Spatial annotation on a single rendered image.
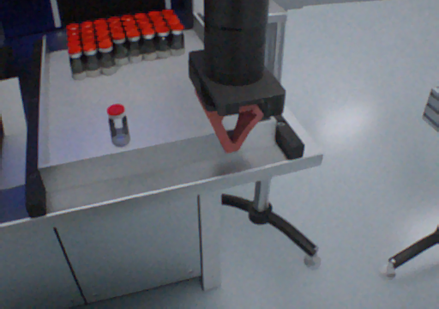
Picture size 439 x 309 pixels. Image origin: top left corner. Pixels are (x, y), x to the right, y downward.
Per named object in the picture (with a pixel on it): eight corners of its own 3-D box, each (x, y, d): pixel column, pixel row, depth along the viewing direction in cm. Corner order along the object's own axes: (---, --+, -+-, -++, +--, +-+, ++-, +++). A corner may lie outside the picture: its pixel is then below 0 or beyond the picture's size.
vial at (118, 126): (111, 137, 51) (105, 107, 49) (129, 133, 52) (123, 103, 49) (113, 148, 50) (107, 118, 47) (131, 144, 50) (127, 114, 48)
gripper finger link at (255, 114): (244, 119, 52) (249, 49, 46) (268, 158, 47) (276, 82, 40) (189, 130, 50) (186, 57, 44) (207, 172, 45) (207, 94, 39)
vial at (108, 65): (101, 69, 64) (97, 42, 61) (115, 67, 65) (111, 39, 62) (102, 76, 63) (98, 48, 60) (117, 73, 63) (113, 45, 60)
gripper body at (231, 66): (245, 58, 47) (249, -6, 42) (286, 110, 39) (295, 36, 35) (187, 67, 45) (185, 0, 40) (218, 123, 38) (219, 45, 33)
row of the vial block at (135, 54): (71, 68, 65) (66, 41, 62) (183, 49, 69) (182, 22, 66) (72, 75, 63) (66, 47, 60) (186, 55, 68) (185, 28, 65)
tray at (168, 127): (47, 54, 69) (43, 35, 67) (195, 30, 75) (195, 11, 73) (46, 192, 44) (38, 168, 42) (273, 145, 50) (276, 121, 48)
